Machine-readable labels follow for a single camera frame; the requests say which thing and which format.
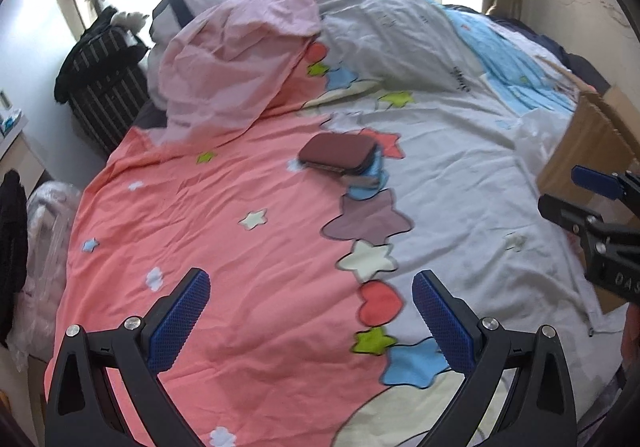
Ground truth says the brown cardboard box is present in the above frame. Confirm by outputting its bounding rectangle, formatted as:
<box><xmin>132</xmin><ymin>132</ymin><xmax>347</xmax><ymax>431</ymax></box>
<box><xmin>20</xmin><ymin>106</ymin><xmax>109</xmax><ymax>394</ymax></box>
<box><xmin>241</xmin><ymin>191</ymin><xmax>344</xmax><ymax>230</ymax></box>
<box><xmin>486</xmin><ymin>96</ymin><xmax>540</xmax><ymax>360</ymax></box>
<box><xmin>537</xmin><ymin>88</ymin><xmax>639</xmax><ymax>315</ymax></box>

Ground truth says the cartoon star bed quilt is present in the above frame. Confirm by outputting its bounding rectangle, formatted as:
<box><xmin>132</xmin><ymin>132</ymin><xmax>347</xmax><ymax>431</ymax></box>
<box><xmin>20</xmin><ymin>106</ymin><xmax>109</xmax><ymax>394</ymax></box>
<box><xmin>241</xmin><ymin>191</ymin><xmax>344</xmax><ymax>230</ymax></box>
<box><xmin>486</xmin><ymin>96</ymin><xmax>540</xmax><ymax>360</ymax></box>
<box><xmin>55</xmin><ymin>0</ymin><xmax>625</xmax><ymax>446</ymax></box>

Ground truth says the maroon zip case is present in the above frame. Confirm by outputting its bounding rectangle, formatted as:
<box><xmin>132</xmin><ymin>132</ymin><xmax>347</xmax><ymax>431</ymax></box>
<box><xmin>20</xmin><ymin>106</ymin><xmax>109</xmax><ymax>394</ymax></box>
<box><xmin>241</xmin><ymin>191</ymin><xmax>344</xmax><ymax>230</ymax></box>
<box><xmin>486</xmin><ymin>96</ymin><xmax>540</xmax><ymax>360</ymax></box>
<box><xmin>297</xmin><ymin>132</ymin><xmax>378</xmax><ymax>174</ymax></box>

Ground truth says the blue starry night book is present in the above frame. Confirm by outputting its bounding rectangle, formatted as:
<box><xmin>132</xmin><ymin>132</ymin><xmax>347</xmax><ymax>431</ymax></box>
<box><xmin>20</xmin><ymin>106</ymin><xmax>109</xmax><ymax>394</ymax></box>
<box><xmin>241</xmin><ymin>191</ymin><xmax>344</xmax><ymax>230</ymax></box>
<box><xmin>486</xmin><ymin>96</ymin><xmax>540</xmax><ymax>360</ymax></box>
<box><xmin>341</xmin><ymin>147</ymin><xmax>388</xmax><ymax>189</ymax></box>

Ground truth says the white plastic bag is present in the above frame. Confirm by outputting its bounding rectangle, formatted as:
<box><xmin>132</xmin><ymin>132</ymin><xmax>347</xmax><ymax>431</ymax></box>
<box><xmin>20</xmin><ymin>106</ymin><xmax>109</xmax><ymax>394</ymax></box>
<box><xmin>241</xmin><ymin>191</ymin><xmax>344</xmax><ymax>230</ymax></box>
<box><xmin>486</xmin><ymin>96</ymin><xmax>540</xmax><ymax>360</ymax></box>
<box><xmin>509</xmin><ymin>108</ymin><xmax>572</xmax><ymax>179</ymax></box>

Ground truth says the pink crumpled sheet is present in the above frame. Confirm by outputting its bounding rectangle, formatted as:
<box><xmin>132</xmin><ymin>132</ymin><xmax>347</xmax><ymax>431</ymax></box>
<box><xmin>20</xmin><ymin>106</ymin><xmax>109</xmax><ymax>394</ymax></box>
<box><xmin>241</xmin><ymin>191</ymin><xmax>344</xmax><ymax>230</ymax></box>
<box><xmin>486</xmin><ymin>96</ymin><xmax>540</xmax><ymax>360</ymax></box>
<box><xmin>146</xmin><ymin>0</ymin><xmax>321</xmax><ymax>144</ymax></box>

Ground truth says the clear plastic storage bag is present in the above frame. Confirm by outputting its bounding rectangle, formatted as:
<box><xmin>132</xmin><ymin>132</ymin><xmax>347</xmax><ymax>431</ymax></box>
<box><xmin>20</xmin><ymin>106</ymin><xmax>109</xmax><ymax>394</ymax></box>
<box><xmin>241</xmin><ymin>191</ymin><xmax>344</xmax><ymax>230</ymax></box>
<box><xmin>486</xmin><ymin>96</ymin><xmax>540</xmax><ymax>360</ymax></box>
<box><xmin>6</xmin><ymin>181</ymin><xmax>81</xmax><ymax>372</ymax></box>

